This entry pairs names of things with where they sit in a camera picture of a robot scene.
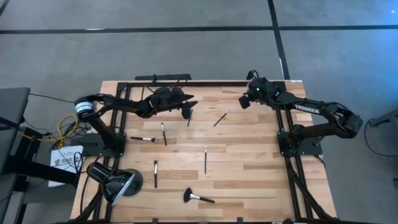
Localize black floor beam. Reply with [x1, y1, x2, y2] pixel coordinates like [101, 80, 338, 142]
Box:
[4, 154, 80, 187]

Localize grey padded chair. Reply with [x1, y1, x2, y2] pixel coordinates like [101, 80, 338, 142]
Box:
[0, 86, 32, 224]

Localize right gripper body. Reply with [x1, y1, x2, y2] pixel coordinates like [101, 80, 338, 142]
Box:
[238, 76, 280, 110]

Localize white printed paper sheet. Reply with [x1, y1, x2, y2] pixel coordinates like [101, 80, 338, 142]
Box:
[48, 145, 85, 188]

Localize black desk lamp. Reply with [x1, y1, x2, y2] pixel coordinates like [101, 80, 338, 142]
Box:
[86, 161, 144, 207]

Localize black fan makeup brush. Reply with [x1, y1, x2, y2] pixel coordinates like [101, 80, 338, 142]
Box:
[182, 187, 216, 205]

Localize black white-ferrule makeup brush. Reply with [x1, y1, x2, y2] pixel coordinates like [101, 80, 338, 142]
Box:
[160, 122, 168, 147]

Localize black bar with green light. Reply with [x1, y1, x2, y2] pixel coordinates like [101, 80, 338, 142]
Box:
[134, 73, 192, 81]

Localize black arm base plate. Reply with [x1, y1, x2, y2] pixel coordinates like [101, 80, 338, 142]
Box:
[277, 130, 324, 156]
[70, 133, 127, 157]

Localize black floor cable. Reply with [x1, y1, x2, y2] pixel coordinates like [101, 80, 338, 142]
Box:
[363, 118, 398, 158]
[29, 93, 77, 103]

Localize fluffy silver-ferrule makeup brush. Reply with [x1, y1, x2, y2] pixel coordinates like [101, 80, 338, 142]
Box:
[129, 136, 157, 144]

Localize grey equipment stand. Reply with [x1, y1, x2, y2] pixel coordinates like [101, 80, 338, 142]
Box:
[368, 108, 398, 128]

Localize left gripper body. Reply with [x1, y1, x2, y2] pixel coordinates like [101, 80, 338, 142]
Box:
[149, 86, 194, 121]

